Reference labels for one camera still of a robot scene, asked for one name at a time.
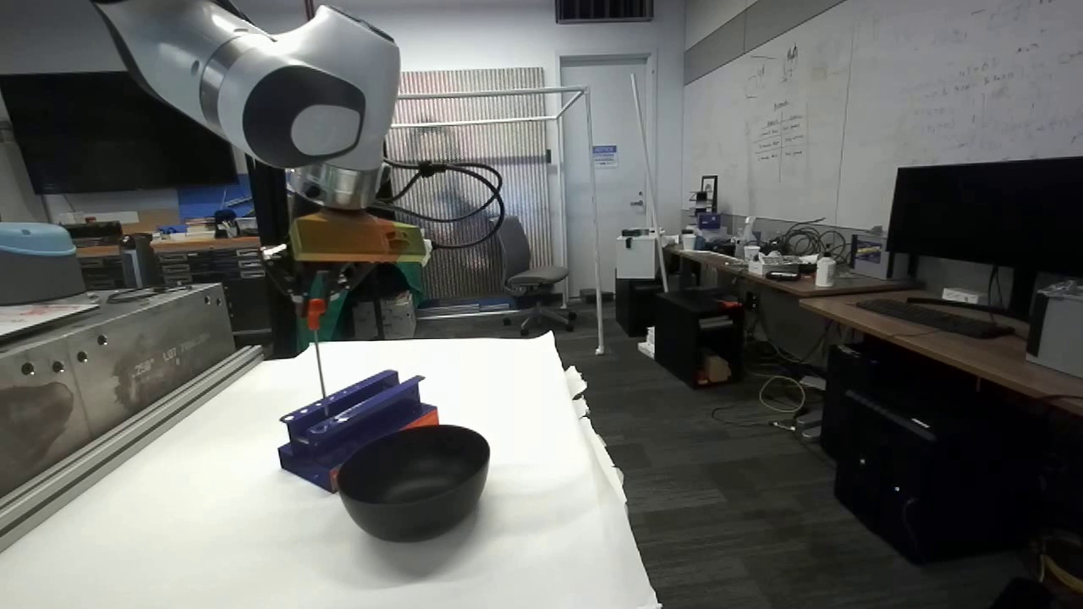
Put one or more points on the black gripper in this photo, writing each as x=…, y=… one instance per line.
x=377, y=297

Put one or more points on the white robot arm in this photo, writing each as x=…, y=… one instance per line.
x=226, y=68

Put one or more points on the black bowl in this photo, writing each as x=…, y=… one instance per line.
x=415, y=492

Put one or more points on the blue tool holder rack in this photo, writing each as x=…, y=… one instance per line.
x=351, y=421

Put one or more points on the grey office chair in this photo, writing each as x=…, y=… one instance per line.
x=539, y=278

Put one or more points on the wooden workbench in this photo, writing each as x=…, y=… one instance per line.
x=191, y=241

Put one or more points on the white door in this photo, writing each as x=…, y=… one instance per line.
x=615, y=205

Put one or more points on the small black floor box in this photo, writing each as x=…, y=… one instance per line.
x=634, y=306

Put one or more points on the grey metal machine block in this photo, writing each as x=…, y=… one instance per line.
x=113, y=360

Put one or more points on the white table cover sheet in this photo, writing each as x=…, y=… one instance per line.
x=170, y=528

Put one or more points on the blue grey device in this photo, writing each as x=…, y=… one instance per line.
x=39, y=266

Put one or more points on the ceiling air vent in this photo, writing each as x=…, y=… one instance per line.
x=602, y=7

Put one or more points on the cluttered wooden bench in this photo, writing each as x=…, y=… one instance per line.
x=812, y=286

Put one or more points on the white cup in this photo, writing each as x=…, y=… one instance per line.
x=825, y=271

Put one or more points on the black keyboard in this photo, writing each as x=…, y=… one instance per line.
x=936, y=319

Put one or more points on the wooden desk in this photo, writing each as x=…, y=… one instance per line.
x=969, y=352

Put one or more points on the black computer monitor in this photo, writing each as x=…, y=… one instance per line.
x=984, y=220

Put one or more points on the white box device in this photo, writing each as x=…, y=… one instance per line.
x=1058, y=331

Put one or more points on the black vertical post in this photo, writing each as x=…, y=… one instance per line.
x=276, y=284

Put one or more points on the white pipe frame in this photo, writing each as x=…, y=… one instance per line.
x=590, y=225

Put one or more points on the aluminium rail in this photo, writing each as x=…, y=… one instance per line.
x=113, y=444

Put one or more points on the black wall screen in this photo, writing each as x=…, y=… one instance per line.
x=69, y=137

